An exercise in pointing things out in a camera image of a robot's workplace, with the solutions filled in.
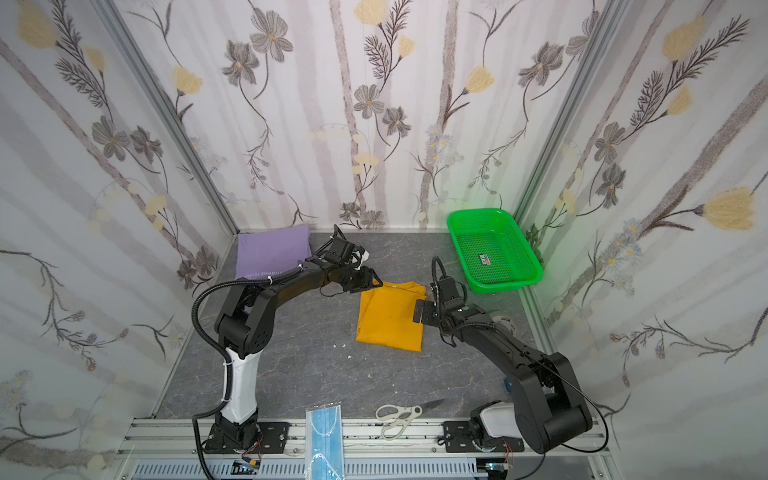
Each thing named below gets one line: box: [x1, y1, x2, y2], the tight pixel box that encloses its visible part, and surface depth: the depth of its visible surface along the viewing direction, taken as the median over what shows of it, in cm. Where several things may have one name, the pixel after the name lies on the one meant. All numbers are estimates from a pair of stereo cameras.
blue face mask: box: [304, 404, 345, 480], surface depth 75 cm
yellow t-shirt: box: [356, 281, 428, 352], surface depth 95 cm
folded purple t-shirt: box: [235, 225, 311, 279], surface depth 112 cm
